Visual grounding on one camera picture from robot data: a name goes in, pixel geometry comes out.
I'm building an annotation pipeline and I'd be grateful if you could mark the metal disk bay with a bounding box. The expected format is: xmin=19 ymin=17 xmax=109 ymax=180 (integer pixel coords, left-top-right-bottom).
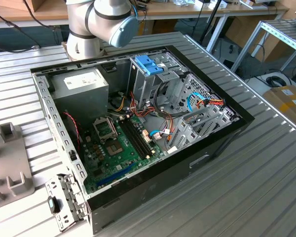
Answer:
xmin=166 ymin=106 xmax=239 ymax=155

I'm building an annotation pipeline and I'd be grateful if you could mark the white board connector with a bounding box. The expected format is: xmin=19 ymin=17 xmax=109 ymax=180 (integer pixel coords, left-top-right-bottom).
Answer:
xmin=142 ymin=129 xmax=153 ymax=144

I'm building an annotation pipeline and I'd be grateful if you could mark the black RAM slot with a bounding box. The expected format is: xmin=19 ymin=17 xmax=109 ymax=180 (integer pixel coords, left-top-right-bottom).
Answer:
xmin=125 ymin=118 xmax=151 ymax=157
xmin=119 ymin=120 xmax=144 ymax=160
xmin=122 ymin=119 xmax=148 ymax=159
xmin=128 ymin=118 xmax=154 ymax=156

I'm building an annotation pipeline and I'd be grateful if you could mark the CPU socket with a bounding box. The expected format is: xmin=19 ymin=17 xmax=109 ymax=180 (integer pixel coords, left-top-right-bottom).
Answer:
xmin=105 ymin=140 xmax=126 ymax=157

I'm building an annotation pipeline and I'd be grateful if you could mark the green motherboard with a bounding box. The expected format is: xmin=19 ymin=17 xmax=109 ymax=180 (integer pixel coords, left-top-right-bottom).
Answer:
xmin=80 ymin=115 xmax=165 ymax=196

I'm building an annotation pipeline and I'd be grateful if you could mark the metal socket cover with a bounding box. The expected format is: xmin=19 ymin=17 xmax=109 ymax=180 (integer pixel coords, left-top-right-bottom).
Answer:
xmin=92 ymin=117 xmax=118 ymax=145

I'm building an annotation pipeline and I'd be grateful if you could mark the blue plastic bay latch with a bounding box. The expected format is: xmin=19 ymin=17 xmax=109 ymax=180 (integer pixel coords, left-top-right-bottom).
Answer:
xmin=135 ymin=54 xmax=165 ymax=77

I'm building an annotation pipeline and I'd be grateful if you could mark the perforated metal drive cage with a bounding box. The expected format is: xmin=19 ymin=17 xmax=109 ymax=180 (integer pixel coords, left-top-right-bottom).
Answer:
xmin=170 ymin=73 xmax=214 ymax=113

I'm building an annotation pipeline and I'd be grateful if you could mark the black plastic case latch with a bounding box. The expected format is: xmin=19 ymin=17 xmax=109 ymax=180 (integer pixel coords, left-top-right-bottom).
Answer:
xmin=105 ymin=63 xmax=118 ymax=74

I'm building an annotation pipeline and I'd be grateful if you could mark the blue expansion slot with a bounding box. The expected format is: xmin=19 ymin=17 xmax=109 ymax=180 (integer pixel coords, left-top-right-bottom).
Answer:
xmin=95 ymin=161 xmax=136 ymax=189

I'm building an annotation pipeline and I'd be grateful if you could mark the grey power supply unit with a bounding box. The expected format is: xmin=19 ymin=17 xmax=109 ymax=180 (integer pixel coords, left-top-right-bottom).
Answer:
xmin=50 ymin=67 xmax=110 ymax=125

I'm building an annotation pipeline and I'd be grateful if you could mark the black grey PC case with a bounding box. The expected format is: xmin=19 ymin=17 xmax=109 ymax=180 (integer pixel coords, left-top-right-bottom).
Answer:
xmin=30 ymin=45 xmax=255 ymax=235

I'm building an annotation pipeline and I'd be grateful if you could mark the black tripod pole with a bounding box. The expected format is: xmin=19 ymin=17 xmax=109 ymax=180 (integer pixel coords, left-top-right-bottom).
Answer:
xmin=199 ymin=0 xmax=224 ymax=43

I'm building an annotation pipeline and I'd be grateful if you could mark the black retainer latch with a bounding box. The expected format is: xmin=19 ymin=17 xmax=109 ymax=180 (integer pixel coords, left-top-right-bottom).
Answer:
xmin=46 ymin=196 xmax=62 ymax=214

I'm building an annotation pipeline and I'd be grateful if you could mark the large brown cardboard box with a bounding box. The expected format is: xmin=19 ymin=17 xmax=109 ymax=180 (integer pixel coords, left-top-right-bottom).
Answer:
xmin=224 ymin=14 xmax=286 ymax=62

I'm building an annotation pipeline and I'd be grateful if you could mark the cardboard box with labels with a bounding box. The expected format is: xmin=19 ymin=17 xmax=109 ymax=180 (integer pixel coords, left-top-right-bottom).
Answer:
xmin=262 ymin=85 xmax=296 ymax=133

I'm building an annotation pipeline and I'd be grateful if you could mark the grey parts rack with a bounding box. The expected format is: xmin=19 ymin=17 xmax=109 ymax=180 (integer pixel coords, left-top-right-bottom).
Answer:
xmin=0 ymin=122 xmax=36 ymax=212

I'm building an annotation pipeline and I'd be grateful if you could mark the metal slat rack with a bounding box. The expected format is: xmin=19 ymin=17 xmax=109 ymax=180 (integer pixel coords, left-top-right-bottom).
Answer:
xmin=230 ymin=18 xmax=296 ymax=74

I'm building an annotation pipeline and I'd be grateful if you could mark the small brown cardboard box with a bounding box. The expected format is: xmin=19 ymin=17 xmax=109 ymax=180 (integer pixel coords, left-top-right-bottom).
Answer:
xmin=0 ymin=0 xmax=47 ymax=13

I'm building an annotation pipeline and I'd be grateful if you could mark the multicoloured wire bundle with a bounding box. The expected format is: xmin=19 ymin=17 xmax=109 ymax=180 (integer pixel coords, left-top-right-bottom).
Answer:
xmin=128 ymin=90 xmax=175 ymax=149

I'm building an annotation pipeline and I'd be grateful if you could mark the blue wire white plug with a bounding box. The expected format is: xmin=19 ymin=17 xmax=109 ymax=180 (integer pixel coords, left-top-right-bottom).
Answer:
xmin=149 ymin=130 xmax=164 ymax=141

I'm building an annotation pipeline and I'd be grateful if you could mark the yellow black wire bundle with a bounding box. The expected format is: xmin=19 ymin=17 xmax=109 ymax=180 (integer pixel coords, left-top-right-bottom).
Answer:
xmin=108 ymin=95 xmax=127 ymax=114

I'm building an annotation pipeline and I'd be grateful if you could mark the blue data wire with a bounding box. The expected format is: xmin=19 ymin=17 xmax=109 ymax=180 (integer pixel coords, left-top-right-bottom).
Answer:
xmin=186 ymin=91 xmax=203 ymax=117

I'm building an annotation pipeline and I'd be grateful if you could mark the red yellow power wire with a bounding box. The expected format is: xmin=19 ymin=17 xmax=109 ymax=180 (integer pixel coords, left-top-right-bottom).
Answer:
xmin=196 ymin=97 xmax=227 ymax=109

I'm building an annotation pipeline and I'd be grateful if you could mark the red black twisted wire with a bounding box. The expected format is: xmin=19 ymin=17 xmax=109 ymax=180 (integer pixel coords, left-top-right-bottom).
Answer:
xmin=63 ymin=111 xmax=81 ymax=152

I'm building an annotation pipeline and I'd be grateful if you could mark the metal card retainer bracket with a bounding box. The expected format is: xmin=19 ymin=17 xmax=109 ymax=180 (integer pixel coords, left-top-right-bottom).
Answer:
xmin=44 ymin=172 xmax=90 ymax=232

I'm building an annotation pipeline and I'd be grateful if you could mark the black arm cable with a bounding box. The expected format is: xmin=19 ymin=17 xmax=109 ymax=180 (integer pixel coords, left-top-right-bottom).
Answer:
xmin=0 ymin=7 xmax=41 ymax=53
xmin=22 ymin=0 xmax=70 ymax=33

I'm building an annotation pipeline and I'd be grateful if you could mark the black cable coil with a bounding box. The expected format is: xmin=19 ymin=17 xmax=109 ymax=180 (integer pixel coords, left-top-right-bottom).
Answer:
xmin=265 ymin=75 xmax=292 ymax=89

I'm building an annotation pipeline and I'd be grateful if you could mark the wooden desk white frame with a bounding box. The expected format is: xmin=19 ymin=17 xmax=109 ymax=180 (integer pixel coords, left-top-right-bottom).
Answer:
xmin=0 ymin=0 xmax=291 ymax=54

